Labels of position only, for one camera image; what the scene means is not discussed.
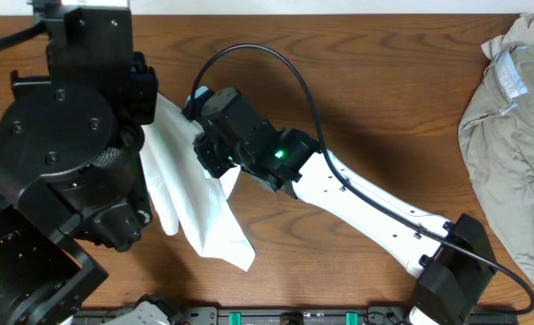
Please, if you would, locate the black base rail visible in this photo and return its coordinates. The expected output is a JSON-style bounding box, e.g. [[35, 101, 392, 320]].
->
[[72, 302, 519, 325]]

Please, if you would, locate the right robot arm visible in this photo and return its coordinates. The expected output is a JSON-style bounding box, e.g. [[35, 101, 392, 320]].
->
[[182, 87, 495, 324]]

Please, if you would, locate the white printed t-shirt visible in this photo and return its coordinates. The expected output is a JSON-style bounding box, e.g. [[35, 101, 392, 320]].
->
[[140, 95, 255, 271]]

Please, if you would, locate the khaki beige garment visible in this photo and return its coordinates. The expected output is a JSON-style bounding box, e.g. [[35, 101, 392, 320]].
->
[[458, 14, 534, 285]]

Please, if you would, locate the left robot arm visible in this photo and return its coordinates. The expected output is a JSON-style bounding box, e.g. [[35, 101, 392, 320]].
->
[[0, 1, 158, 324]]

